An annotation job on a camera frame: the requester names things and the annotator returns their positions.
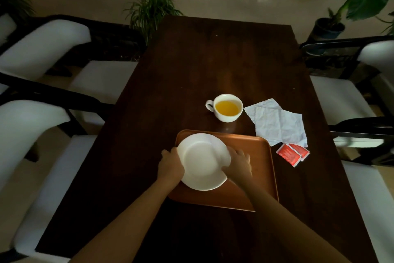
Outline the white cup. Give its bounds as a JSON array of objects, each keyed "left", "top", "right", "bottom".
[{"left": 205, "top": 94, "right": 244, "bottom": 123}]

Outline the white paper napkin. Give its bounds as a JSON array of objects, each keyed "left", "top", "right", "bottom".
[
  {"left": 243, "top": 98, "right": 284, "bottom": 125},
  {"left": 254, "top": 106, "right": 308, "bottom": 148}
]

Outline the orange drink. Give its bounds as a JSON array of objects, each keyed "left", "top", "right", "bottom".
[{"left": 215, "top": 100, "right": 239, "bottom": 116}]

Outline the white cushioned dark chair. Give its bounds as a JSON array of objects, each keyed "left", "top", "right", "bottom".
[
  {"left": 0, "top": 74, "right": 114, "bottom": 263},
  {"left": 300, "top": 37, "right": 394, "bottom": 137},
  {"left": 328, "top": 117, "right": 394, "bottom": 263},
  {"left": 0, "top": 15, "right": 139, "bottom": 125},
  {"left": 0, "top": 12, "right": 17, "bottom": 46}
]

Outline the dark green fern plant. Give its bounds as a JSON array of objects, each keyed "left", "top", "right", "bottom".
[{"left": 0, "top": 0, "right": 35, "bottom": 22}]

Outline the person's right hand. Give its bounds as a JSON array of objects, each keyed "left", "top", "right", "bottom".
[{"left": 221, "top": 146, "right": 253, "bottom": 186}]

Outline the person's right forearm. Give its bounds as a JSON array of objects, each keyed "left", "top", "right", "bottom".
[{"left": 229, "top": 178, "right": 351, "bottom": 263}]

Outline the brown tray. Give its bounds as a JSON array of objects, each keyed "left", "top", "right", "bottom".
[{"left": 168, "top": 130, "right": 279, "bottom": 212}]

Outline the dark plant pot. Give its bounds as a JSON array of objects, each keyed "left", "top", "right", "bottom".
[{"left": 308, "top": 18, "right": 345, "bottom": 56}]

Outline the spiky green potted plant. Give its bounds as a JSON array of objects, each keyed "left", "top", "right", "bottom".
[{"left": 124, "top": 0, "right": 184, "bottom": 46}]

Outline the red tea bag packet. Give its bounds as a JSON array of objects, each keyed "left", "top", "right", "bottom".
[
  {"left": 292, "top": 145, "right": 310, "bottom": 162},
  {"left": 276, "top": 143, "right": 303, "bottom": 168}
]

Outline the person's left hand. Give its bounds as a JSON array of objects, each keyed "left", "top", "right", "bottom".
[{"left": 157, "top": 147, "right": 185, "bottom": 184}]

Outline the person's left forearm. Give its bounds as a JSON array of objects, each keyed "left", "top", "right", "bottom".
[{"left": 69, "top": 177, "right": 182, "bottom": 263}]

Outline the white plate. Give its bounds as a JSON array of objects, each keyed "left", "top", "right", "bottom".
[{"left": 177, "top": 133, "right": 231, "bottom": 191}]

